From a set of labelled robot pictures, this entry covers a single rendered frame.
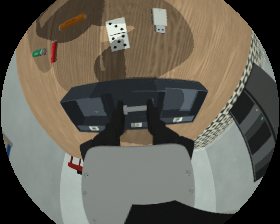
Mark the grey usb stick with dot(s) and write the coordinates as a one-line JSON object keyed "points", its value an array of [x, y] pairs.
{"points": [[159, 19]]}

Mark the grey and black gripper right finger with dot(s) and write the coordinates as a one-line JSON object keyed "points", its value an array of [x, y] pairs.
{"points": [[161, 133]]}

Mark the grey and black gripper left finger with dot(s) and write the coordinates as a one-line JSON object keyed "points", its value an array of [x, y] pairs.
{"points": [[110, 136]]}

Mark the white domino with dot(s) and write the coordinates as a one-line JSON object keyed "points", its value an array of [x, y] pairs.
{"points": [[117, 33]]}

